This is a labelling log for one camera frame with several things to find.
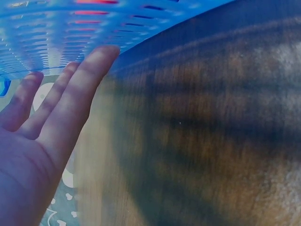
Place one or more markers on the person's left hand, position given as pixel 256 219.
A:
pixel 28 169

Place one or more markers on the blue slotted plastic basket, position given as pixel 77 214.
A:
pixel 47 35

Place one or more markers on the red object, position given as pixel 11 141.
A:
pixel 90 13

